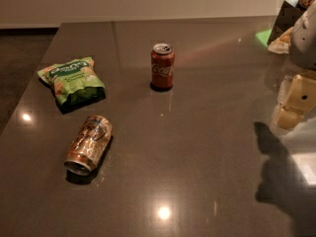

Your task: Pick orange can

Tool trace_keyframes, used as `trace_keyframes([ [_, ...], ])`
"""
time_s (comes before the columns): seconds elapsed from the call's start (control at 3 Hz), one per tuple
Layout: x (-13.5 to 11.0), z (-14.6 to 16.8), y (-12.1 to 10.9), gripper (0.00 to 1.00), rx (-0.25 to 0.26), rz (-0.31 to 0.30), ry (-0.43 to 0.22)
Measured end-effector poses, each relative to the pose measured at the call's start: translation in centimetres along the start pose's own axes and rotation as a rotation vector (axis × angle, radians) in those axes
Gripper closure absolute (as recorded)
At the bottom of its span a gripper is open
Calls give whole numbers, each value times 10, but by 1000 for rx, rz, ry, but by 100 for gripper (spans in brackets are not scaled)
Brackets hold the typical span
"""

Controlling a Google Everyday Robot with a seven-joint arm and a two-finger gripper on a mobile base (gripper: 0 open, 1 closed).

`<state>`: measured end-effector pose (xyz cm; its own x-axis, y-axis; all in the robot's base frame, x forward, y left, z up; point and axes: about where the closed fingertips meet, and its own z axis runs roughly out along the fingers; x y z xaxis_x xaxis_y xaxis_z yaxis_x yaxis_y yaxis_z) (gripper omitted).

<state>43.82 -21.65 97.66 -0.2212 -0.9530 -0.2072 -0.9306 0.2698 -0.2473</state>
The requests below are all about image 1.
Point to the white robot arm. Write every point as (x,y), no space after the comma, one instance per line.
(302,50)

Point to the green snack bag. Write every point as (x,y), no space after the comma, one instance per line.
(73,82)

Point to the dark box in corner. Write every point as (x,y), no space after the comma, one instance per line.
(289,12)

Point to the crumpled white wrapper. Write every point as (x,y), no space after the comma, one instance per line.
(282,43)

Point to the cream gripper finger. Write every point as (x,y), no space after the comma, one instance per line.
(296,98)

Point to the orange soda can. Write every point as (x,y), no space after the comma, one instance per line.
(87,149)

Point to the red cola can upright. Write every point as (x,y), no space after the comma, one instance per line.
(162,66)

